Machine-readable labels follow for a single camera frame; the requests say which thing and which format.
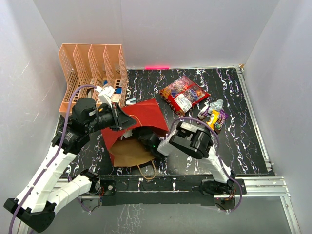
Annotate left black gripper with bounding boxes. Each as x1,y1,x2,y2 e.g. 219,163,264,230
86,102,137,133

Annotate red paper bag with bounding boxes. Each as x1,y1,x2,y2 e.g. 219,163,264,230
101,99,168,169

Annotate large red snack bag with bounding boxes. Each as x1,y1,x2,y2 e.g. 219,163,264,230
159,76,210,117

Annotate small purple white candy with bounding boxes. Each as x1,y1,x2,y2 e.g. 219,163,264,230
197,105,210,120

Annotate silver snack packet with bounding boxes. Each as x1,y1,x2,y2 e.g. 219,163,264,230
209,99,224,112

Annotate purple candy bar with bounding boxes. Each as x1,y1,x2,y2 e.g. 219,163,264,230
214,110,229,134

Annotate yellow snack packet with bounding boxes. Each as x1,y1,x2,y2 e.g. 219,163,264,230
206,110,220,130

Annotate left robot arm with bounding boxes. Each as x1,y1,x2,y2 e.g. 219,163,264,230
4,97,137,233

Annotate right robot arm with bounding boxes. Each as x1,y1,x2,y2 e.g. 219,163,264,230
133,121,236,197

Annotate small blue white stapler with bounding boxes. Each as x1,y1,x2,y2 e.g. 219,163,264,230
126,98,137,105

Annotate pink marker strip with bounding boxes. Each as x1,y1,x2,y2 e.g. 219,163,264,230
145,66,170,70

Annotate orange plastic file organizer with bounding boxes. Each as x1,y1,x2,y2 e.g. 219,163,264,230
58,43,128,117

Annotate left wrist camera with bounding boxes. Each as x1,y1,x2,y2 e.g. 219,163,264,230
95,85,115,107

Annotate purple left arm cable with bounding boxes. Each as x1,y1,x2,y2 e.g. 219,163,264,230
8,84,98,234

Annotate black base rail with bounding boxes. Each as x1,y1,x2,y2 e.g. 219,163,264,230
100,175,235,206

